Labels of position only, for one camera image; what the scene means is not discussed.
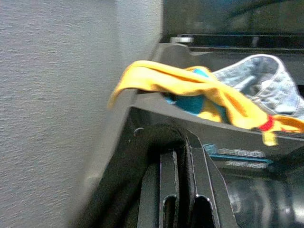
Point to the teal garment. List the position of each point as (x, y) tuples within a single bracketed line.
[(190, 104)]

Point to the light blue denim garment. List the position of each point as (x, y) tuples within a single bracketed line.
[(273, 83)]

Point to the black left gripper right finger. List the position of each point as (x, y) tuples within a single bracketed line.
[(206, 180)]

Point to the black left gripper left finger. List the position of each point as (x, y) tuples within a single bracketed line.
[(168, 180)]

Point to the yellow garment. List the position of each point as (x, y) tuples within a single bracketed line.
[(166, 79)]

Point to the dark grey washing machine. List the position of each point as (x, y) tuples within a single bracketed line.
[(237, 142)]

